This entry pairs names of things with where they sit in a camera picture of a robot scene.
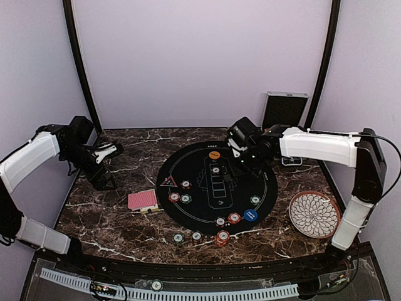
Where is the green poker chip stack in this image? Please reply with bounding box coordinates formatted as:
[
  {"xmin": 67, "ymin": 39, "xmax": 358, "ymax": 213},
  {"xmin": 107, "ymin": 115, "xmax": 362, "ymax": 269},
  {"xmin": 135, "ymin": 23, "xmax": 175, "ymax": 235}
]
[{"xmin": 172, "ymin": 233, "xmax": 185, "ymax": 245}]

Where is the black frame post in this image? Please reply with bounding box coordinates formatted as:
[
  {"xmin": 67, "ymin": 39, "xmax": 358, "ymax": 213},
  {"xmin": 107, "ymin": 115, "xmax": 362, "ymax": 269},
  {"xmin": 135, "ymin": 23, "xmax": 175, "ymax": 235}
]
[
  {"xmin": 62, "ymin": 0, "xmax": 103, "ymax": 134},
  {"xmin": 303, "ymin": 0, "xmax": 341, "ymax": 132}
]

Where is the black 100 poker chip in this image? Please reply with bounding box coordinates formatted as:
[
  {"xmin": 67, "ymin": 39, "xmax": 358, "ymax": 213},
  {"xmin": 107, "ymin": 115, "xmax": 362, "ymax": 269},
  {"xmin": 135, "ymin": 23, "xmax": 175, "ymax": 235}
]
[{"xmin": 215, "ymin": 217, "xmax": 226, "ymax": 227}]

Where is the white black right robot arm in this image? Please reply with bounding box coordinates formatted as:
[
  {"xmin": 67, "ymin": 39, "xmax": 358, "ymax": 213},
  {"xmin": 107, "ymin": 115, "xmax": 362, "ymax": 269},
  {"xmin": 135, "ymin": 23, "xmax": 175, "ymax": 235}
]
[{"xmin": 227, "ymin": 117, "xmax": 387, "ymax": 272}]

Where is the white slotted cable duct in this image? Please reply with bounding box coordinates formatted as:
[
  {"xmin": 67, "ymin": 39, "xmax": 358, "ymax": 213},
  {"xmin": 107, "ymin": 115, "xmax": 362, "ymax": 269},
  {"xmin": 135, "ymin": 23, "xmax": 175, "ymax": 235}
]
[{"xmin": 39, "ymin": 268, "xmax": 299, "ymax": 300}]

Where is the red triangular all-in marker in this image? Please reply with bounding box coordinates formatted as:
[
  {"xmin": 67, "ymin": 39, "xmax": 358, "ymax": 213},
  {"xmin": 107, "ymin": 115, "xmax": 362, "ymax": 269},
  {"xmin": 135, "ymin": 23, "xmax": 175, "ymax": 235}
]
[{"xmin": 160, "ymin": 175, "xmax": 177, "ymax": 187}]

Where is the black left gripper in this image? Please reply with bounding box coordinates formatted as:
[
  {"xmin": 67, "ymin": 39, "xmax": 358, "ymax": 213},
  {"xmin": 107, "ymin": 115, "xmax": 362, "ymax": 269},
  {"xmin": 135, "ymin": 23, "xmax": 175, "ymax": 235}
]
[{"xmin": 61, "ymin": 143, "xmax": 117, "ymax": 191}]

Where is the orange round blind button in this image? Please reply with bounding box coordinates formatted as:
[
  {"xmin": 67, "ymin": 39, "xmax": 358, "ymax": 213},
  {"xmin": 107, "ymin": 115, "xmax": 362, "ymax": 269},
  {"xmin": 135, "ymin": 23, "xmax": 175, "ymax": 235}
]
[{"xmin": 209, "ymin": 151, "xmax": 221, "ymax": 160}]

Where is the black front rail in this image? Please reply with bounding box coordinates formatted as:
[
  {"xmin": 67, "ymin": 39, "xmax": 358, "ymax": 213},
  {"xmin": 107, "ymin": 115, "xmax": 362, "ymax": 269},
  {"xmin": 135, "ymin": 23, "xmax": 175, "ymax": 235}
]
[{"xmin": 29, "ymin": 242, "xmax": 387, "ymax": 294}]

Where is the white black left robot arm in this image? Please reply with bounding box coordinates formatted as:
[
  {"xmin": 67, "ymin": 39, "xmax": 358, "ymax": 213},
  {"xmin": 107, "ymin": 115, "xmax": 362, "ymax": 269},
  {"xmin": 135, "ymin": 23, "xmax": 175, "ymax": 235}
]
[{"xmin": 1, "ymin": 124, "xmax": 123, "ymax": 273}]

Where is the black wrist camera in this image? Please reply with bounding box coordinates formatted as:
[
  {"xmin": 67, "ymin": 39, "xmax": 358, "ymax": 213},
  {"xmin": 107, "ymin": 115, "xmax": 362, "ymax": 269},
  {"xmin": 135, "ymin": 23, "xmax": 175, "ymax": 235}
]
[
  {"xmin": 70, "ymin": 116, "xmax": 94, "ymax": 144},
  {"xmin": 226, "ymin": 117, "xmax": 263, "ymax": 158}
]

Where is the blue round blind button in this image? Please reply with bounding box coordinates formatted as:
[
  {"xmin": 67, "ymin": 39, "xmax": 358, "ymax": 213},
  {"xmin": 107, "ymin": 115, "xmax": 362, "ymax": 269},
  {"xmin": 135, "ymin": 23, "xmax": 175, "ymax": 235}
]
[{"xmin": 244, "ymin": 209, "xmax": 258, "ymax": 222}]

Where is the black chip seat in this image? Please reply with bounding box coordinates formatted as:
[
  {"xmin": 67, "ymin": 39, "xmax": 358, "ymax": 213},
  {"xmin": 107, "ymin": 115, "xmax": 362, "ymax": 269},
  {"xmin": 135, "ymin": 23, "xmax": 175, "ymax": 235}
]
[{"xmin": 181, "ymin": 180, "xmax": 192, "ymax": 189}]

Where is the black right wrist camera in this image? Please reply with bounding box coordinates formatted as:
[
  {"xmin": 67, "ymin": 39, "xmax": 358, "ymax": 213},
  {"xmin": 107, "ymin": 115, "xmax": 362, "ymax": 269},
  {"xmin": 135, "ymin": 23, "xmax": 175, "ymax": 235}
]
[{"xmin": 226, "ymin": 117, "xmax": 263, "ymax": 158}]

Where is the yellow blue card box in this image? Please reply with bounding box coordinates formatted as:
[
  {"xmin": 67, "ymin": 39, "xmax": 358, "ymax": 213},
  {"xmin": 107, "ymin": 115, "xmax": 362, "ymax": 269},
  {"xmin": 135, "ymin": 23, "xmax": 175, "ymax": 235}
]
[{"xmin": 140, "ymin": 204, "xmax": 159, "ymax": 214}]

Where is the black left frame post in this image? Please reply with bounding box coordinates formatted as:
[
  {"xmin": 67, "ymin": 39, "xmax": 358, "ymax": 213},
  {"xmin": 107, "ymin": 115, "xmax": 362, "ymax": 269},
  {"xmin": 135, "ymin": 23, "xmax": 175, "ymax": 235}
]
[{"xmin": 62, "ymin": 0, "xmax": 103, "ymax": 134}]

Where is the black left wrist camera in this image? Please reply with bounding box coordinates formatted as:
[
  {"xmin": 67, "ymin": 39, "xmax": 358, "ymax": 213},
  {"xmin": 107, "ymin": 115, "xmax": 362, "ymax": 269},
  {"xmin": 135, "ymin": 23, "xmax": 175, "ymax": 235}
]
[{"xmin": 70, "ymin": 116, "xmax": 94, "ymax": 144}]

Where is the red poker chip stack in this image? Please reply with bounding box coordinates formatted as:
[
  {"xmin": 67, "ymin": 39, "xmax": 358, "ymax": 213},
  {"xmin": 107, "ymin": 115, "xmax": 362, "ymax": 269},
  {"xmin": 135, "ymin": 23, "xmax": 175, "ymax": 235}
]
[{"xmin": 214, "ymin": 230, "xmax": 230, "ymax": 247}]

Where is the green chip seat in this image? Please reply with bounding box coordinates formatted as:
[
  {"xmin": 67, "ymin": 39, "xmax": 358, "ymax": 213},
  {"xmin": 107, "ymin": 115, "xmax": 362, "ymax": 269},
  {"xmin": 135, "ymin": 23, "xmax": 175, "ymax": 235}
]
[
  {"xmin": 250, "ymin": 196, "xmax": 261, "ymax": 205},
  {"xmin": 180, "ymin": 194, "xmax": 192, "ymax": 204}
]

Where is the black right frame post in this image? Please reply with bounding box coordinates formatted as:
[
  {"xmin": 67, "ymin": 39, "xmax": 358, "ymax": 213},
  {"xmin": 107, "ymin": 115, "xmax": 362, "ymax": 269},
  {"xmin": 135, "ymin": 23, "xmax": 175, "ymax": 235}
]
[{"xmin": 303, "ymin": 0, "xmax": 341, "ymax": 132}]

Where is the round black poker mat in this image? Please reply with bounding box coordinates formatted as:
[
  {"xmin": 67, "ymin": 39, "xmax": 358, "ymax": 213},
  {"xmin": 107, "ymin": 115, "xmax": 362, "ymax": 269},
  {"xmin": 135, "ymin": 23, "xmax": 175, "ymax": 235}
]
[{"xmin": 156, "ymin": 141, "xmax": 278, "ymax": 235}]

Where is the aluminium poker chip case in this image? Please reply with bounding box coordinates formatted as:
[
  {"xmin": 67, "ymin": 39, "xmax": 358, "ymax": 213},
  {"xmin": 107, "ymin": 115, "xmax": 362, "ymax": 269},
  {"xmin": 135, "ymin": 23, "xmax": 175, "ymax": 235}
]
[{"xmin": 262, "ymin": 92, "xmax": 309, "ymax": 130}]

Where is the black poker chip stack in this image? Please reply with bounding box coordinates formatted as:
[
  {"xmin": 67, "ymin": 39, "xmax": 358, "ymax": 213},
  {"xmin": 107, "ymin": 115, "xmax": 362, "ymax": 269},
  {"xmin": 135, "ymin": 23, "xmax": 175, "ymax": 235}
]
[{"xmin": 191, "ymin": 231, "xmax": 202, "ymax": 243}]

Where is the green chip on rail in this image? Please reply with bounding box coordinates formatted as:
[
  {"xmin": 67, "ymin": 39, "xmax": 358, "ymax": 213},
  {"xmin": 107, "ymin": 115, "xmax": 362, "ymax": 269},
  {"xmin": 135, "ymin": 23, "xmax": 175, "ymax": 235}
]
[{"xmin": 151, "ymin": 280, "xmax": 164, "ymax": 291}]

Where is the floral patterned ceramic plate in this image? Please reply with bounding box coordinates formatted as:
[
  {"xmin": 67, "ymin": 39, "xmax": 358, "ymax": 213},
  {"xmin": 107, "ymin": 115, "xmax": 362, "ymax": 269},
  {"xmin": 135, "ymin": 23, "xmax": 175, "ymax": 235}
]
[{"xmin": 288, "ymin": 191, "xmax": 341, "ymax": 239}]

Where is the red-backed playing card deck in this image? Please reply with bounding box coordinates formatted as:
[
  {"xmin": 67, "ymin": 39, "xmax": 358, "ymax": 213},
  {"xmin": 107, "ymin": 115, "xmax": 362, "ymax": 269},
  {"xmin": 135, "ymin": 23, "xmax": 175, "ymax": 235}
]
[{"xmin": 128, "ymin": 189, "xmax": 157, "ymax": 210}]

